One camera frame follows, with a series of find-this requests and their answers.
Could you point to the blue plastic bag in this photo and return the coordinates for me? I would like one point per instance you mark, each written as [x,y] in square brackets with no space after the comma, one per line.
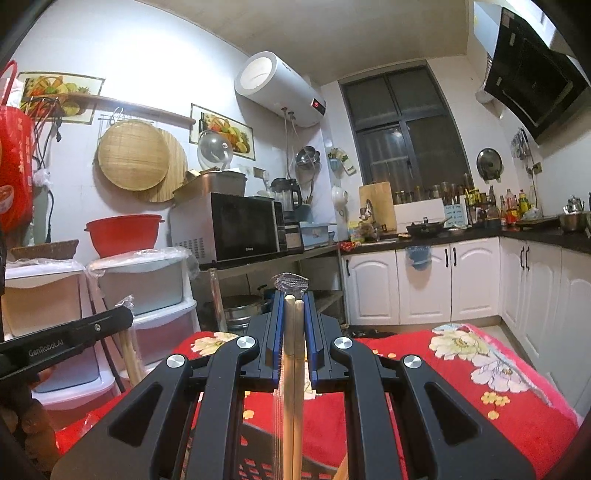
[418,257]

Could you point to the round wooden board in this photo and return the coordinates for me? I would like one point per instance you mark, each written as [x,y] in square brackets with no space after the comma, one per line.
[179,170]

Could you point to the small steel pot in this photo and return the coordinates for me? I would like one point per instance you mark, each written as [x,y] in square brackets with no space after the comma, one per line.
[575,223]

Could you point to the hanging steel pot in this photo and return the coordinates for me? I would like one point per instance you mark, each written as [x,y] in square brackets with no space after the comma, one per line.
[308,161]

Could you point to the dark framed window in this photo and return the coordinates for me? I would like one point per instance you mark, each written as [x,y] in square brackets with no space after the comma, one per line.
[415,129]

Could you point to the large steel pot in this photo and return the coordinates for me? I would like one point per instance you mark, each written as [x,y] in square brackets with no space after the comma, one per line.
[242,311]

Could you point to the stainless steel table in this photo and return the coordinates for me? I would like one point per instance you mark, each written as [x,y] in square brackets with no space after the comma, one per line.
[318,252]

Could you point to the person's left hand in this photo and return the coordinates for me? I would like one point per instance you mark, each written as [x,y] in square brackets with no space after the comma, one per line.
[41,434]

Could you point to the wicker basket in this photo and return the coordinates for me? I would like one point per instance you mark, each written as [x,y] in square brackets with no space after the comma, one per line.
[46,250]

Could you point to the silver microwave oven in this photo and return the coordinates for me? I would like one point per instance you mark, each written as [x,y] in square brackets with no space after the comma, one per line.
[240,226]

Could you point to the white kitchen cabinets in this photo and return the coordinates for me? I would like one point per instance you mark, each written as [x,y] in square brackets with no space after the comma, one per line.
[461,286]

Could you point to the red hanging bag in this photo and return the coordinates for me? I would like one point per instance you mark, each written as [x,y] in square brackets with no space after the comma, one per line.
[14,161]

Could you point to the hanging kitchen utensils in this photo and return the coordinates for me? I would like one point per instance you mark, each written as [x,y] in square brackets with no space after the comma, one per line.
[521,143]

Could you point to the white wall cabinet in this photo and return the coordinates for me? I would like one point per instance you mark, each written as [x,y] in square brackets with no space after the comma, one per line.
[487,27]

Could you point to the black blender jug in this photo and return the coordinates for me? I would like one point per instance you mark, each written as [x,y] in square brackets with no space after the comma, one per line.
[286,198]

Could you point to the black wok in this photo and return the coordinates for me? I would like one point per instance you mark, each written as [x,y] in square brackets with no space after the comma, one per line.
[425,228]

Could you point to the small fruit wall picture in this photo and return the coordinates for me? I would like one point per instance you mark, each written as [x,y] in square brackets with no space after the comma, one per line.
[231,131]

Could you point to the hanging dark pot lid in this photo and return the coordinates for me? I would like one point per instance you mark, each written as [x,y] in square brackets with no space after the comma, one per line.
[489,164]

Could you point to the metal faucet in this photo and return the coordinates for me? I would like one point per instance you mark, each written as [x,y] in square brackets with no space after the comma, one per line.
[368,214]

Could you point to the metal teapot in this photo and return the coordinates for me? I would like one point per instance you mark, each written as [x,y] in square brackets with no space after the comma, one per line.
[573,205]

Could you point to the large fruit wall picture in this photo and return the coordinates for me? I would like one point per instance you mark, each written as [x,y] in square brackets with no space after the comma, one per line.
[51,90]

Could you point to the black range hood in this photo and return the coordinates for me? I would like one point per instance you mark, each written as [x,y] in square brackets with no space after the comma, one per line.
[531,83]

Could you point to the wooden chopstick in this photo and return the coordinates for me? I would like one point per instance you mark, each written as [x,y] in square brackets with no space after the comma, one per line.
[288,369]
[127,350]
[137,369]
[299,369]

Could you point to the wall outlet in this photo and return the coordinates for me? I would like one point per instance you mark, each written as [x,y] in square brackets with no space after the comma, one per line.
[536,168]

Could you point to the light blue knife holder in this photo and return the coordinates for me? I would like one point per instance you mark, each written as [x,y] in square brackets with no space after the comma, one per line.
[455,214]

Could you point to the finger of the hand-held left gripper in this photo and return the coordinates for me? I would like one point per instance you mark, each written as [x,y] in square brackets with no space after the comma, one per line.
[106,325]

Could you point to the plastic drawer unit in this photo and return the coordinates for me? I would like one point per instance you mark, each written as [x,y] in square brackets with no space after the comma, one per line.
[41,300]
[138,286]

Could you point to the group of condiment bottles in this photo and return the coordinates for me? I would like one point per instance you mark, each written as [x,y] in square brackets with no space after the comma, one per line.
[508,207]

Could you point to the grey plastic grid utensil holder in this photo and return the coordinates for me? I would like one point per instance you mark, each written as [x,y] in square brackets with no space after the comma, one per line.
[263,443]

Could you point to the round bamboo tray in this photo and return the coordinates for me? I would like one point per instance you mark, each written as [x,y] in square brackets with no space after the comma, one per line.
[131,154]

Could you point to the wooden cutting board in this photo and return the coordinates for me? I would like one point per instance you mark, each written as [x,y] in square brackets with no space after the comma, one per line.
[381,203]

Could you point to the white water heater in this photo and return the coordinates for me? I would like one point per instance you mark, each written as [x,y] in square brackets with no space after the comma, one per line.
[277,87]

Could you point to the rectangular metal tray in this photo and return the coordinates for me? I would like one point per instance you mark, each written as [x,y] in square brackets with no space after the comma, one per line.
[217,184]

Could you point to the glass pot lid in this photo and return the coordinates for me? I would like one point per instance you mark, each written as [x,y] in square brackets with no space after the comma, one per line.
[214,150]

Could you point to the clear plastic chopstick sleeve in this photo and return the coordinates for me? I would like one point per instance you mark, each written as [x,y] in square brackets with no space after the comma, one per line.
[288,281]

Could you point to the red floral blanket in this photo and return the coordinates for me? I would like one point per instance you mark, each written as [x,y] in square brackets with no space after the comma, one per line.
[531,415]

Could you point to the grey-blue plastic crate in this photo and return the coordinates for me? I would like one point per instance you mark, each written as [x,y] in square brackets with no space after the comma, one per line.
[318,233]

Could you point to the black countertop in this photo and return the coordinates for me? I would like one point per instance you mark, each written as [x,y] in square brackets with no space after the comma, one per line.
[461,234]

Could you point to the dark cooking pot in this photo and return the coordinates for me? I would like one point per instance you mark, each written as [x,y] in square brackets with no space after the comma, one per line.
[268,297]

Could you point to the hanging wall caddy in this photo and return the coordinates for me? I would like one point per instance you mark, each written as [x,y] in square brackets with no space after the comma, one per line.
[341,161]

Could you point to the wooden rolling pin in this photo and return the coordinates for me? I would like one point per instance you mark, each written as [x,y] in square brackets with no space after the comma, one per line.
[138,109]

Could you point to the small silver appliance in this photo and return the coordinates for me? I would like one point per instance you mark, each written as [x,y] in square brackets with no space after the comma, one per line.
[293,237]

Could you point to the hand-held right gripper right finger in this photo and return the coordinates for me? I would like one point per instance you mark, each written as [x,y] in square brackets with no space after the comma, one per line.
[310,332]

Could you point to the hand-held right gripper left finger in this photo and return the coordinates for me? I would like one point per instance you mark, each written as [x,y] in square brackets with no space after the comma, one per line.
[277,332]

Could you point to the row of metal jars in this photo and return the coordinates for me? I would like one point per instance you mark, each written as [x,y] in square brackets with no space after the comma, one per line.
[429,194]

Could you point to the red plastic basin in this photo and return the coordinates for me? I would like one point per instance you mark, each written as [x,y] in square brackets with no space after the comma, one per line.
[124,235]

